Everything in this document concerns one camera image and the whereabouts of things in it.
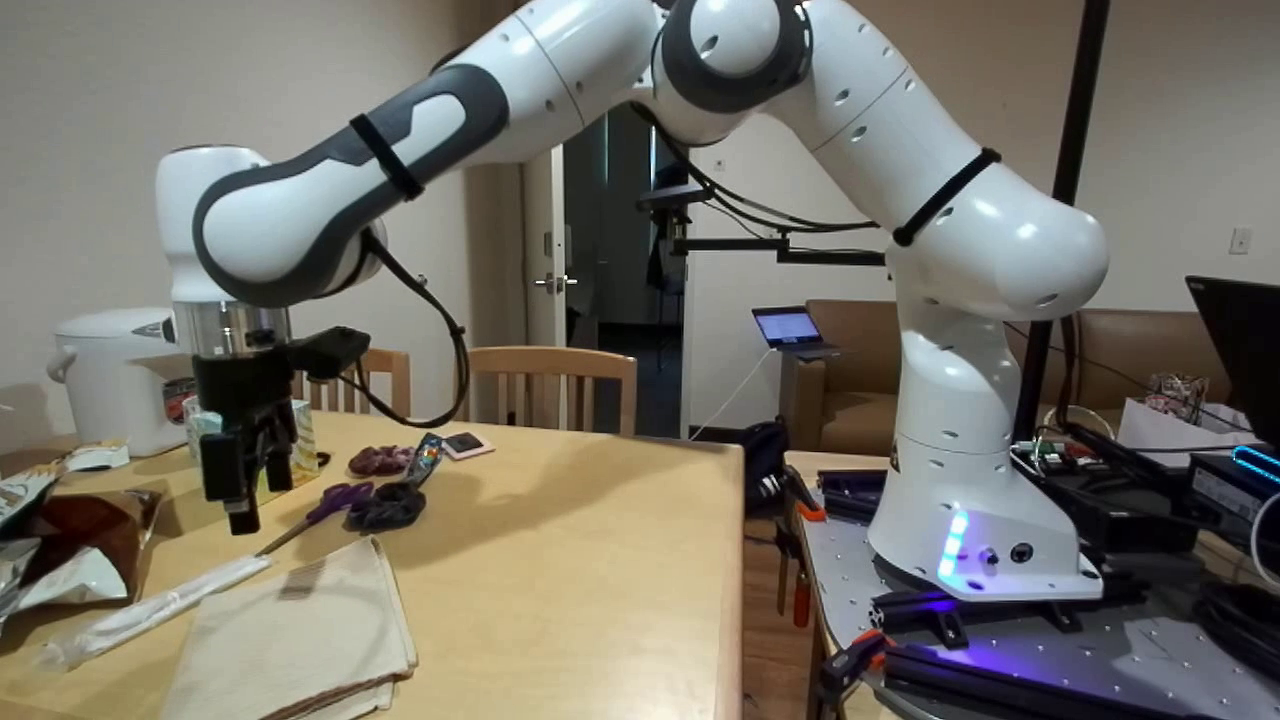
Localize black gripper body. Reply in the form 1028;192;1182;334
193;342;302;472

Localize beige cloth towel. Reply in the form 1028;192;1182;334
157;534;421;720

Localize brown snack bag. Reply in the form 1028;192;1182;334
23;482;172;608

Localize long white paper wrapper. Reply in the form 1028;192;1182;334
36;554;278;674

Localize white electric water boiler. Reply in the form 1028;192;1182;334
49;309;201;459

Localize light wooden slat-back chair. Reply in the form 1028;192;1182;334
295;346;414;426
463;342;645;436

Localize small white packet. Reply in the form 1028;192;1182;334
61;444;130;482

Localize pink-cased phone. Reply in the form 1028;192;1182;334
437;430;498;466

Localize silver foil snack bag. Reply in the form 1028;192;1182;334
0;457;62;534

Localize black device at table edge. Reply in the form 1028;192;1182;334
740;420;793;522

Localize small tablet with blue screen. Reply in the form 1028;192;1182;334
748;306;831;356

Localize grey robot mounting plate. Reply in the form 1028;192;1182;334
797;511;1280;720

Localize black stand pole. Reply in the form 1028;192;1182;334
1010;0;1115;448

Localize black control box blue light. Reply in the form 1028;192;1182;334
1186;439;1280;542

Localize black laptop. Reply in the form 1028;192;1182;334
1181;272;1280;454

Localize purple-handled scissors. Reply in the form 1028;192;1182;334
255;482;380;559

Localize wrist-mounted camera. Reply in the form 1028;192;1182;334
283;323;375;388

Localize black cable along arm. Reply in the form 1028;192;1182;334
356;230;475;432

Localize white door with handle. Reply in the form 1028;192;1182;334
517;142;573;351

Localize orange-handled clamp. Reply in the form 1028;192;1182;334
816;627;895;702
775;466;831;634

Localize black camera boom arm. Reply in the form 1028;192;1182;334
640;181;895;272

